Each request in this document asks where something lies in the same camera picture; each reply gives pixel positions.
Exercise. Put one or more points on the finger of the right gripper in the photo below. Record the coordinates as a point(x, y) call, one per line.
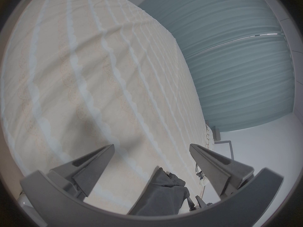
point(190, 202)
point(201, 202)

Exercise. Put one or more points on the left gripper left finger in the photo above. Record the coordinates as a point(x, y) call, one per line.
point(90, 171)

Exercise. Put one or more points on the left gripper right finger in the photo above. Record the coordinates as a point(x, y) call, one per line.
point(220, 171)

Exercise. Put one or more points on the black T-shirt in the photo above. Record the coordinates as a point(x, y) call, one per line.
point(163, 197)

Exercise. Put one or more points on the bed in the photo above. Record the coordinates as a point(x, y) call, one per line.
point(94, 79)

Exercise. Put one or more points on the white printed pillow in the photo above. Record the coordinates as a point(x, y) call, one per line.
point(210, 136)

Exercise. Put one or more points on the grey bedside table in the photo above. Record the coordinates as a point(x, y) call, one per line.
point(216, 132)

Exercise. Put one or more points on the blue-green curtain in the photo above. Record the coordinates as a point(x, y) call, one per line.
point(236, 55)

